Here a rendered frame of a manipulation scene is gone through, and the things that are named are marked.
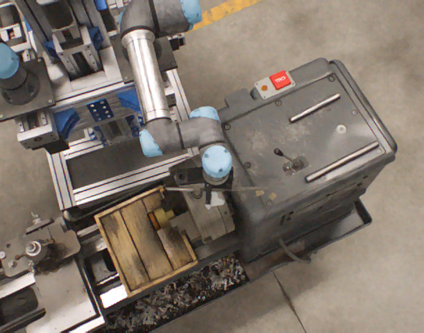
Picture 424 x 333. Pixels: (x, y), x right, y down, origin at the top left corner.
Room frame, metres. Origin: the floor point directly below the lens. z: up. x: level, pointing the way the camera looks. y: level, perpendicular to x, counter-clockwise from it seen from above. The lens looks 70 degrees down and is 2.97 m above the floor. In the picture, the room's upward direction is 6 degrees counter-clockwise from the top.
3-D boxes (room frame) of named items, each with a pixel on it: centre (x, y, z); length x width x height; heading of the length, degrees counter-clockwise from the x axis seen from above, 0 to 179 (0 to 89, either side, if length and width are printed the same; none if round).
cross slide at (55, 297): (0.36, 0.62, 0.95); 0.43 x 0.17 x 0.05; 20
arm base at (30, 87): (1.06, 0.70, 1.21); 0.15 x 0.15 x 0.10
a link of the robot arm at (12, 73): (1.06, 0.70, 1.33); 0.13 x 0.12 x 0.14; 35
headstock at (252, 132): (0.71, -0.32, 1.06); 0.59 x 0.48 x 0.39; 110
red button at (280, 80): (0.92, -0.29, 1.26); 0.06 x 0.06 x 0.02; 20
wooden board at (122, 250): (0.47, 0.28, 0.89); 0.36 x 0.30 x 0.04; 20
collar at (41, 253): (0.42, 0.64, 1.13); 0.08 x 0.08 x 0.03
